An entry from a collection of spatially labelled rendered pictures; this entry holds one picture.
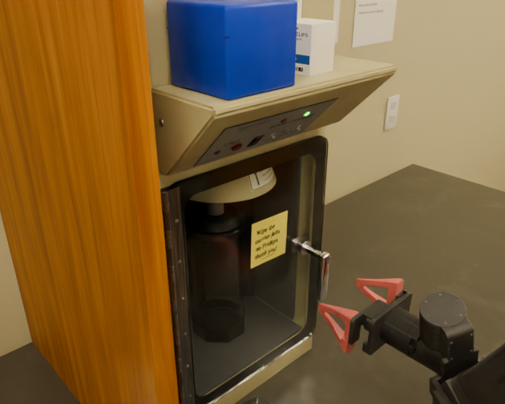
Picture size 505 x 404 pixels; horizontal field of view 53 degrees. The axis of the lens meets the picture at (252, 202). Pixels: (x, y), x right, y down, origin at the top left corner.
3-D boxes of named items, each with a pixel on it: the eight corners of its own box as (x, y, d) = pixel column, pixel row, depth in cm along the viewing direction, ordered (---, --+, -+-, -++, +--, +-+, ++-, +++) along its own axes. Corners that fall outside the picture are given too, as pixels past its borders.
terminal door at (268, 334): (183, 419, 79) (163, 185, 61) (312, 331, 97) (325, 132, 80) (186, 422, 78) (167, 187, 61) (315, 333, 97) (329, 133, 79)
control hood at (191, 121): (153, 171, 60) (146, 87, 56) (328, 118, 80) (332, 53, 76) (214, 202, 52) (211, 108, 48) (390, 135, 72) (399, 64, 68)
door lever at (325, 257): (307, 284, 89) (296, 290, 88) (309, 238, 85) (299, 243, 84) (330, 298, 86) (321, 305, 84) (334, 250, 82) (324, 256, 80)
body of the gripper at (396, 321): (363, 316, 72) (409, 342, 67) (401, 286, 78) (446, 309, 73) (358, 350, 75) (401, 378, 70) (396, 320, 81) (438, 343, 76)
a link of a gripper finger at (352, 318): (311, 295, 76) (362, 325, 70) (340, 276, 80) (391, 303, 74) (308, 329, 79) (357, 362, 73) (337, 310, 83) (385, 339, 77)
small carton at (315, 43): (277, 70, 64) (278, 21, 61) (301, 65, 67) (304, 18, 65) (309, 76, 61) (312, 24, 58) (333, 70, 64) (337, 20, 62)
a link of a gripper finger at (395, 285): (339, 276, 80) (390, 304, 74) (366, 260, 85) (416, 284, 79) (336, 310, 83) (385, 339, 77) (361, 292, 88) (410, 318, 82)
